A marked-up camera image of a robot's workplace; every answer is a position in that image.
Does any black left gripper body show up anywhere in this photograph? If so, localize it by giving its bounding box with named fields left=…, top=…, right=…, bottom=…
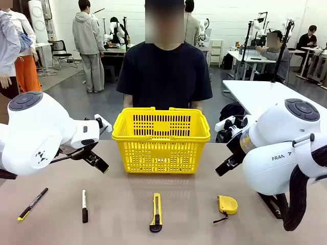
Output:
left=57, top=141, right=100, bottom=161

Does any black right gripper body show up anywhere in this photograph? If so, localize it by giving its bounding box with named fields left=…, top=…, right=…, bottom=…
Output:
left=226, top=133, right=247, bottom=161

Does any white marker with black cap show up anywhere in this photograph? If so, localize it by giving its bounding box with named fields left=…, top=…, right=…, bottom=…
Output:
left=81, top=188, right=89, bottom=224

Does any black stapler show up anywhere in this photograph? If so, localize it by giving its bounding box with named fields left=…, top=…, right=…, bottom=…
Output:
left=257, top=191, right=284, bottom=220

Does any yellow plastic shopping basket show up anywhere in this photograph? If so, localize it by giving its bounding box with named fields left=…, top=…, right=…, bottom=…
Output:
left=111, top=107, right=212, bottom=175

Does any seated person in grey top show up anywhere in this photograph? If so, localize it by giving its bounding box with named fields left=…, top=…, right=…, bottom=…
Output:
left=255, top=30, right=291, bottom=83

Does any person in dark t-shirt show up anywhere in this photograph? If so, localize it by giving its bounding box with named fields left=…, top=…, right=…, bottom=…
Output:
left=116, top=0, right=214, bottom=113

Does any person in grey hoodie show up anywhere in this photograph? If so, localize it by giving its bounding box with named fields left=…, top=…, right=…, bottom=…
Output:
left=72, top=0, right=106, bottom=94

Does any person in beige jacket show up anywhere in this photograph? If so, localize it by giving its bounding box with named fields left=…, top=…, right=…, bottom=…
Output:
left=183, top=0, right=201, bottom=47

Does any person in black clothes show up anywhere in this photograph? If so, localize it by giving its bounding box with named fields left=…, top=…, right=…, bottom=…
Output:
left=296, top=24, right=318, bottom=52

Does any black backpack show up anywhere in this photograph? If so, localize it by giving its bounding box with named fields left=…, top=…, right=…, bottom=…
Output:
left=216, top=102, right=246, bottom=143

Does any yellow tape measure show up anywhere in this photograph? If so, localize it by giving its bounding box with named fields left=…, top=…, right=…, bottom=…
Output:
left=213, top=195, right=238, bottom=224

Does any large white table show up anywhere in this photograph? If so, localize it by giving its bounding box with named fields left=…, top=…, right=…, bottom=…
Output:
left=222, top=80, right=327, bottom=118

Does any black pen with yellow cap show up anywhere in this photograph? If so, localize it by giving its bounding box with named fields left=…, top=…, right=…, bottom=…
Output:
left=17, top=187, right=49, bottom=222

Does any yellow black utility knife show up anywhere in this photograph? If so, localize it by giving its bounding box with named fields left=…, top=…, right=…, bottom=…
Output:
left=149, top=192, right=164, bottom=233

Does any small white desk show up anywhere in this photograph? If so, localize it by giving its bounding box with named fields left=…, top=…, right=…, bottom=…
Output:
left=226, top=50, right=277, bottom=81

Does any white drawer cabinet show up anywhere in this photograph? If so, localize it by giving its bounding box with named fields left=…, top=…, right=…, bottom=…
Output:
left=209, top=38, right=224, bottom=68

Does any black office chair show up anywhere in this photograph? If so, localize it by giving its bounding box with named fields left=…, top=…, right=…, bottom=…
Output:
left=48, top=39, right=78, bottom=71

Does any black tripod pole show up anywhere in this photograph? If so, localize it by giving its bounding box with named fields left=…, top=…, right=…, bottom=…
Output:
left=271, top=20, right=295, bottom=84
left=239, top=21, right=254, bottom=81

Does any mannequin with orange pants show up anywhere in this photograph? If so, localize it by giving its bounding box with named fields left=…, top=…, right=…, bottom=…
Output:
left=7, top=0, right=43, bottom=93

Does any mannequin with brown apron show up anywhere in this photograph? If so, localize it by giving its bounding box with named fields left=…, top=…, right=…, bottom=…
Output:
left=0, top=10, right=22, bottom=101

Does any white standing air conditioner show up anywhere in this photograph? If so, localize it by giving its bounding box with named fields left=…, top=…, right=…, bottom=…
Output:
left=28, top=0, right=50, bottom=44

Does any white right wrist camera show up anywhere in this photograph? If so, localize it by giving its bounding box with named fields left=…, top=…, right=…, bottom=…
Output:
left=215, top=115, right=244, bottom=137

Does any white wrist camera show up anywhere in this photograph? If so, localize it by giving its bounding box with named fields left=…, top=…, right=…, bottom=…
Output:
left=215, top=115, right=244, bottom=137
left=94, top=113, right=113, bottom=134

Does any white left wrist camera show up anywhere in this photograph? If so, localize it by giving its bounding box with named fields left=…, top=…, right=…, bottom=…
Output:
left=94, top=113, right=113, bottom=134

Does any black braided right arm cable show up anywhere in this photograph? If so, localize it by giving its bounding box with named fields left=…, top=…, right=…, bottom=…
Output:
left=282, top=146, right=327, bottom=232

